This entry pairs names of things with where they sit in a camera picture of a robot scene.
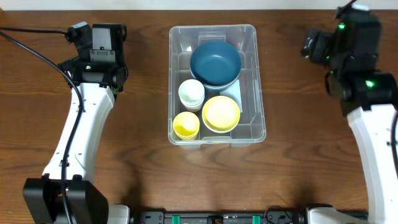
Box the cream white cup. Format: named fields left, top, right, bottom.
left=178, top=79, right=205, bottom=102

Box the light blue cup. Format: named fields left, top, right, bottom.
left=180, top=98, right=204, bottom=107

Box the pink cup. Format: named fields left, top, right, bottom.
left=184, top=104, right=202, bottom=113

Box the dark blue bowl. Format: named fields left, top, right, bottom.
left=190, top=74, right=240, bottom=93
left=190, top=40, right=242, bottom=88

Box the yellow cup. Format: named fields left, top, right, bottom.
left=172, top=111, right=200, bottom=133
left=176, top=132, right=198, bottom=141

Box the yellow small bowl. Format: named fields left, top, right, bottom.
left=201, top=96, right=241, bottom=128

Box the white small bowl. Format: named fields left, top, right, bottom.
left=204, top=123, right=237, bottom=134

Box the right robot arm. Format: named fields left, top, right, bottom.
left=301, top=24, right=397, bottom=223

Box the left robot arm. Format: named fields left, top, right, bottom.
left=22, top=22, right=131, bottom=223

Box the clear plastic storage bin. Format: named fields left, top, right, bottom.
left=168, top=24, right=267, bottom=148

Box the left black cable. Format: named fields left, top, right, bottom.
left=0, top=27, right=86, bottom=224

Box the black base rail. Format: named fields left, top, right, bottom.
left=129, top=208, right=307, bottom=224

